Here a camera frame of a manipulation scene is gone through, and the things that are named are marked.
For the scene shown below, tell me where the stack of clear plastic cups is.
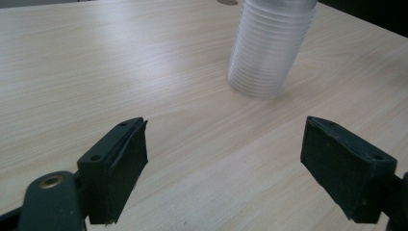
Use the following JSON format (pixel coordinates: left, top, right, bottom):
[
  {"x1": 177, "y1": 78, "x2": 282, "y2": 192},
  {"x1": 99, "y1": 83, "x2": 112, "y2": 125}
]
[{"x1": 227, "y1": 0, "x2": 319, "y2": 99}]

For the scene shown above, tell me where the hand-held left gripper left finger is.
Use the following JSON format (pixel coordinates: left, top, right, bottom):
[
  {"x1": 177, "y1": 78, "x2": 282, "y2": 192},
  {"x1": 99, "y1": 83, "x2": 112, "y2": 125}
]
[{"x1": 76, "y1": 116, "x2": 149, "y2": 225}]

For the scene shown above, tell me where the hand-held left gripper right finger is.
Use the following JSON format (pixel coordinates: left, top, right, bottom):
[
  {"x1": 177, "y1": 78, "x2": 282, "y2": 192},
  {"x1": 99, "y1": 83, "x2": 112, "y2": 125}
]
[{"x1": 299, "y1": 115, "x2": 398, "y2": 224}]

